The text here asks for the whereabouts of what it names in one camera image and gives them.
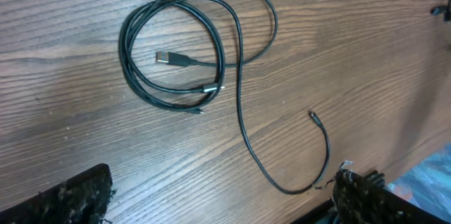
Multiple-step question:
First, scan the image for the thin black USB cable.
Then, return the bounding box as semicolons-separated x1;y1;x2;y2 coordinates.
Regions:
154;0;332;196

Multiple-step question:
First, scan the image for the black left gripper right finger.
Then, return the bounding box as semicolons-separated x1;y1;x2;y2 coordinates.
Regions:
333;161;446;224

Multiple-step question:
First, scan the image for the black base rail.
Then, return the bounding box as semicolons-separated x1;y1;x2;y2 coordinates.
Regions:
290;199;336;224

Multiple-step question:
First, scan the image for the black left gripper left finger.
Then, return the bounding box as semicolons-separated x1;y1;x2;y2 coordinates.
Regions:
1;163;116;224

